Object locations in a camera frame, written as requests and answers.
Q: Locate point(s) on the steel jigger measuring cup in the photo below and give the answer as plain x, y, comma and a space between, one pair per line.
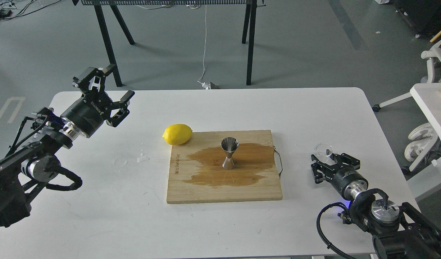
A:
229, 146

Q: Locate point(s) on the white office chair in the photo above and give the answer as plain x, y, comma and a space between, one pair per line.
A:
426, 95

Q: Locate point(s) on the white side table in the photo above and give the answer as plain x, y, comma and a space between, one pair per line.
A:
428, 181

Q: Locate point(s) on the clear plastic cup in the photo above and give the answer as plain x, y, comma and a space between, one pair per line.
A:
323, 151

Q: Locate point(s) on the white power adapter on floor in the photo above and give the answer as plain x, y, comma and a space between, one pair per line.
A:
209, 86

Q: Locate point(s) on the black metal frame table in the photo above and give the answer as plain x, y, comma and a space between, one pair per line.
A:
174, 33

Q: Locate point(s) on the yellow lemon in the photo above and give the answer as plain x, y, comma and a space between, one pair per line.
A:
177, 134

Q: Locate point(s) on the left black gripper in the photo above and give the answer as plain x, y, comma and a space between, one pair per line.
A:
89, 112

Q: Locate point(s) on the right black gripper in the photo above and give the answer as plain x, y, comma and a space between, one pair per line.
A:
342, 175

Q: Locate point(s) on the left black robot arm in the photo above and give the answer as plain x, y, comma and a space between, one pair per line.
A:
31, 165

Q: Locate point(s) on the wooden cutting board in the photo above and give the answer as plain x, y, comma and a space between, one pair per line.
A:
196, 174

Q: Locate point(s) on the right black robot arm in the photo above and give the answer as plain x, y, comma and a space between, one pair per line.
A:
398, 231

